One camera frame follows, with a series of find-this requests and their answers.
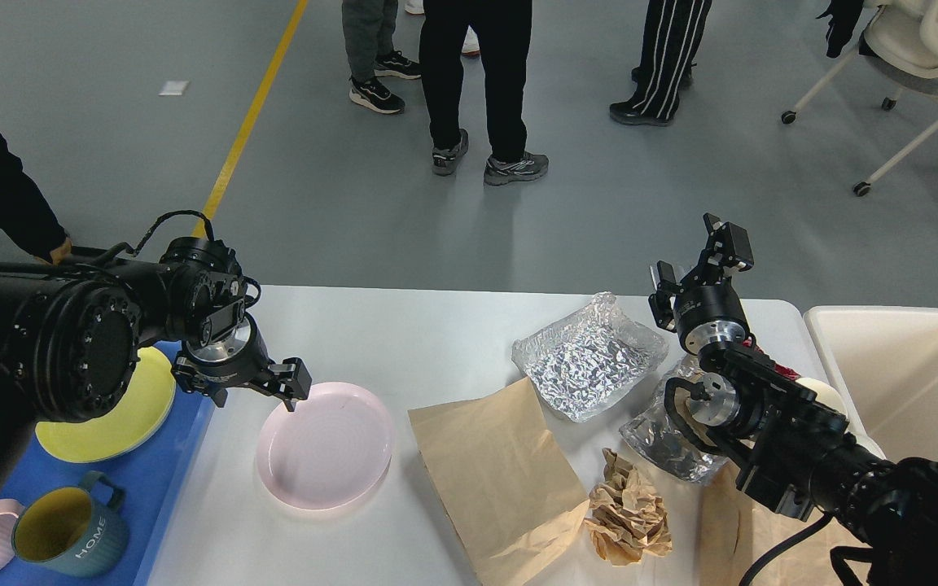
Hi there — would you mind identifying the cream plastic bin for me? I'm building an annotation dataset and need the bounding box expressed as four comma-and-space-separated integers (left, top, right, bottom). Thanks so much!
804, 305, 938, 461

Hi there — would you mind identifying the brown paper bag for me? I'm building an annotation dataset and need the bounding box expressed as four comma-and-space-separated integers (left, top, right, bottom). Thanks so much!
407, 378, 589, 585
699, 463, 861, 585

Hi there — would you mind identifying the teal HOME mug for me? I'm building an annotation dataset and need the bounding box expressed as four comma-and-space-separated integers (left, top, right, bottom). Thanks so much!
11, 470, 129, 578

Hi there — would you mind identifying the crumpled brown paper ball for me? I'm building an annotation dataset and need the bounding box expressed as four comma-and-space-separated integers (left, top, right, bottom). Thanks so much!
584, 448, 673, 566

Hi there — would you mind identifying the person in black sneakers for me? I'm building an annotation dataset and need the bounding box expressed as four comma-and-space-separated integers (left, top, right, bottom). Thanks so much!
341, 1, 422, 115

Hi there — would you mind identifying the black jacket on chair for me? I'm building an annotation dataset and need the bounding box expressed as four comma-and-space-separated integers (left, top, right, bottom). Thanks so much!
816, 0, 882, 59

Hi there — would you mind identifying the white office chair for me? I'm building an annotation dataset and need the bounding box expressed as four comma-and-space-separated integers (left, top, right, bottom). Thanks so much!
779, 1, 938, 197

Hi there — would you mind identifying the crumpled aluminium foil tray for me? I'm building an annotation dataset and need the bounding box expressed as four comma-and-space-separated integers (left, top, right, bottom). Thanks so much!
511, 291, 668, 422

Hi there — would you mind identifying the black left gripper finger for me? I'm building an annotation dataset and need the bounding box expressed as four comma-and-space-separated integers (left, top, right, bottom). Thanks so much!
172, 356, 230, 408
270, 357, 313, 413

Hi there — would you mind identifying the white paper cup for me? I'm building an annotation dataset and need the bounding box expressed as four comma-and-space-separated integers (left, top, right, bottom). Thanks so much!
796, 376, 848, 422

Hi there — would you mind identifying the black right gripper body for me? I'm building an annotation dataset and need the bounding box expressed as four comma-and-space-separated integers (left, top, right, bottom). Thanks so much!
649, 282, 751, 355

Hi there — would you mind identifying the red small object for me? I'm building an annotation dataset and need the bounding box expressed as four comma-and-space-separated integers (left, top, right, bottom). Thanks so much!
744, 339, 801, 381

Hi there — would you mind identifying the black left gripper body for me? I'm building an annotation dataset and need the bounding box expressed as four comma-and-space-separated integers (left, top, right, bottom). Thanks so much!
178, 314, 276, 396

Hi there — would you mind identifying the blue plastic tray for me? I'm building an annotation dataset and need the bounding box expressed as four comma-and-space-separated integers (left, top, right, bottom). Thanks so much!
0, 340, 216, 586

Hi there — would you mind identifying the white paper bowl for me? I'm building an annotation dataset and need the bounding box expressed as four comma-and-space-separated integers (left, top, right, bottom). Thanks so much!
849, 430, 887, 460

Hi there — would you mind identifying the crumpled foil bag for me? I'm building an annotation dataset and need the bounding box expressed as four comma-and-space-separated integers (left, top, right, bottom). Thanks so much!
619, 355, 729, 485

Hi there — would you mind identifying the person in grey sneakers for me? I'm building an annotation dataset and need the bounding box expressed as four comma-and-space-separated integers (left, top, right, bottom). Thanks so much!
419, 1, 550, 186

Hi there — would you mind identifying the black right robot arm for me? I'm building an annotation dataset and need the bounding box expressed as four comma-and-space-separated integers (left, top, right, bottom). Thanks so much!
649, 214, 938, 585

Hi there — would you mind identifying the pink plate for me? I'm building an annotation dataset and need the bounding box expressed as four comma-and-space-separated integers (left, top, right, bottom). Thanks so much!
256, 382, 395, 511

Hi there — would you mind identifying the person in striped trousers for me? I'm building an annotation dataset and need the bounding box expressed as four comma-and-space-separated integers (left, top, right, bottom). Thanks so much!
609, 1, 713, 126

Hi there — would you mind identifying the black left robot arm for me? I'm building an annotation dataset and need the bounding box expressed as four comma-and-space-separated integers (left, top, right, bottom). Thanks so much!
0, 221, 312, 489

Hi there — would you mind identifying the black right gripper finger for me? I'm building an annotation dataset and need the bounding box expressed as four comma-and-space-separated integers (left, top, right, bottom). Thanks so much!
649, 260, 681, 330
695, 214, 755, 286

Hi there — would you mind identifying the yellow plate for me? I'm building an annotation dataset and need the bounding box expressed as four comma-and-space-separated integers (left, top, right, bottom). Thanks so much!
36, 348, 176, 464

